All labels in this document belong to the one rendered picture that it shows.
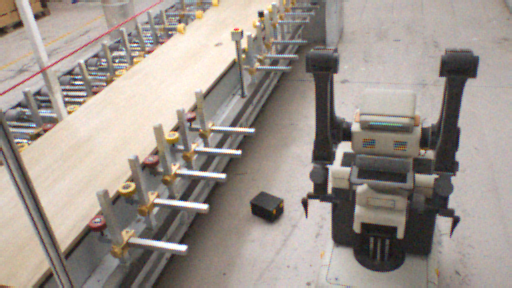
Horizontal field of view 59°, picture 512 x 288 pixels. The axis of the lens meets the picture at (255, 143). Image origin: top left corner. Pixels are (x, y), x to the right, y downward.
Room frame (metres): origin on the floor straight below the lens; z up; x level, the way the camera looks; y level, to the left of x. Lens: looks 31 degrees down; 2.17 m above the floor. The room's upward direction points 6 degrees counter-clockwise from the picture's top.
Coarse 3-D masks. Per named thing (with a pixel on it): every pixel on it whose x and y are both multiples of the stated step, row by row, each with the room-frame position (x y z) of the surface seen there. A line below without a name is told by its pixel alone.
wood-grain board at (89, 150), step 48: (240, 0) 5.31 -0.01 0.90; (192, 48) 3.80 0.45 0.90; (96, 96) 2.98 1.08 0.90; (144, 96) 2.89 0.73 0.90; (192, 96) 2.81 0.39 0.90; (48, 144) 2.35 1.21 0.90; (96, 144) 2.29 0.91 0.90; (144, 144) 2.23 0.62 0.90; (0, 192) 1.90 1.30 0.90; (48, 192) 1.85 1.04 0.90; (0, 240) 1.53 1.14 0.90
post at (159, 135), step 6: (156, 126) 1.96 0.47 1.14; (156, 132) 1.96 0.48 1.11; (162, 132) 1.97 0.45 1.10; (156, 138) 1.96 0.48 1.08; (162, 138) 1.96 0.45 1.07; (162, 144) 1.96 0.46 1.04; (162, 150) 1.96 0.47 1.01; (162, 156) 1.96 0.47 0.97; (168, 156) 1.98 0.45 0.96; (162, 162) 1.96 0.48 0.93; (168, 162) 1.97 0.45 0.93; (162, 168) 1.97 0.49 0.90; (168, 168) 1.96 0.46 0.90; (168, 174) 1.96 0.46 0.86; (168, 186) 1.96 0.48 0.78; (174, 186) 1.97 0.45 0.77; (168, 192) 1.97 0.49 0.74; (174, 192) 1.96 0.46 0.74
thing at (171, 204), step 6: (126, 198) 1.81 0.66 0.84; (132, 198) 1.80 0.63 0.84; (138, 198) 1.80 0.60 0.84; (156, 198) 1.78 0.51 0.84; (156, 204) 1.75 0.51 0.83; (162, 204) 1.74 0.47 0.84; (168, 204) 1.73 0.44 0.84; (174, 204) 1.72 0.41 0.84; (180, 204) 1.71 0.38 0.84; (186, 204) 1.71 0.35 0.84; (192, 204) 1.70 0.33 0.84; (198, 204) 1.70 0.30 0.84; (204, 204) 1.69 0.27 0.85; (186, 210) 1.70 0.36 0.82; (192, 210) 1.69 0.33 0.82; (198, 210) 1.68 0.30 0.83; (204, 210) 1.67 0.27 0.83
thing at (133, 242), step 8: (104, 240) 1.56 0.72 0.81; (136, 240) 1.52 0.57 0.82; (144, 240) 1.52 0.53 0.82; (152, 240) 1.51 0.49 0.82; (144, 248) 1.50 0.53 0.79; (152, 248) 1.48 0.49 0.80; (160, 248) 1.47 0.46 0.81; (168, 248) 1.45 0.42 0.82; (176, 248) 1.45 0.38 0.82; (184, 248) 1.44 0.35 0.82
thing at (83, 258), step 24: (264, 48) 4.38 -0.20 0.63; (216, 96) 3.15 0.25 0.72; (264, 96) 4.26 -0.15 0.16; (168, 144) 2.40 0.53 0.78; (240, 144) 3.55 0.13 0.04; (144, 168) 2.12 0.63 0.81; (216, 168) 3.01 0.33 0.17; (120, 216) 1.84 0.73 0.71; (96, 240) 1.65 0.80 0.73; (168, 240) 2.23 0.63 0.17; (72, 264) 1.48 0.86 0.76; (96, 264) 1.60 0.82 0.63; (168, 264) 2.15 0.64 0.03
